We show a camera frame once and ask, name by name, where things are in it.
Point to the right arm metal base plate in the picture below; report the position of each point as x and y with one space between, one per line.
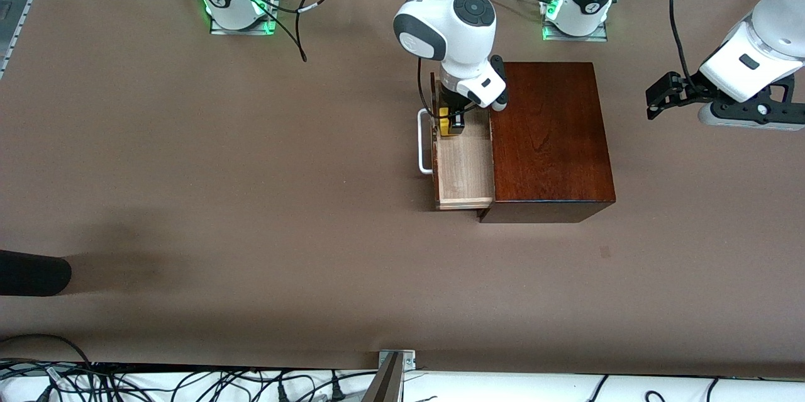
267 18

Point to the aluminium table edge rail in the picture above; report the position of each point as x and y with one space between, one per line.
16 24

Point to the yellow wooden block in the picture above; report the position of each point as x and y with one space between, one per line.
444 125

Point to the black foam cylinder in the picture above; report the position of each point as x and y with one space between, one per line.
31 273

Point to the light unfinished wooden drawer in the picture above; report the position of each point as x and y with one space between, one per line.
462 169

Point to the dark red-brown wooden cabinet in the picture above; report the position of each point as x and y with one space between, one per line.
553 150

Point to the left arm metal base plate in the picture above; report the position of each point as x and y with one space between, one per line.
591 34

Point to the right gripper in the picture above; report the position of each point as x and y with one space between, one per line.
453 102

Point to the brown table cover sheet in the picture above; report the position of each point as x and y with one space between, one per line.
251 200

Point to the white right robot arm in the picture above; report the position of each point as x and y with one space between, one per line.
440 31

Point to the silver metal bracket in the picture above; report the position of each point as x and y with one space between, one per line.
409 359

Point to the dark aluminium post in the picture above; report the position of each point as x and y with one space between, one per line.
385 383

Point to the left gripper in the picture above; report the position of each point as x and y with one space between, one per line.
687 93

